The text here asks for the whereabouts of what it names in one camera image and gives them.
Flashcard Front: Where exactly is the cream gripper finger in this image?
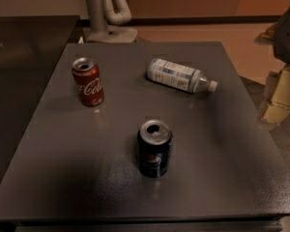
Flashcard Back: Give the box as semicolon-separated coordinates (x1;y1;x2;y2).
259;64;290;125

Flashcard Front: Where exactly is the red coke can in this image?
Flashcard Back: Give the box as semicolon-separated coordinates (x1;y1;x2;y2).
72;57;104;107

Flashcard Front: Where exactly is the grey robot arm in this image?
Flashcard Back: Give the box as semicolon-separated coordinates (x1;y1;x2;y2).
258;7;290;127

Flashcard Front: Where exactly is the dark blue pepsi can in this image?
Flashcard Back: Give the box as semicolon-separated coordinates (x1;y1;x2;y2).
137;119;173;178

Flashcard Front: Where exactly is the clear plastic water bottle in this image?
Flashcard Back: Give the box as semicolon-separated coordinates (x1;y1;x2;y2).
147;58;218;94

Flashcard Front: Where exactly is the grey robot stand background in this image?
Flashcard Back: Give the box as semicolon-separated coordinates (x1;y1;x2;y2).
86;0;137;44

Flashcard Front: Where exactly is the dark side table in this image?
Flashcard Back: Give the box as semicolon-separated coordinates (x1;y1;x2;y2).
0;15;84;184

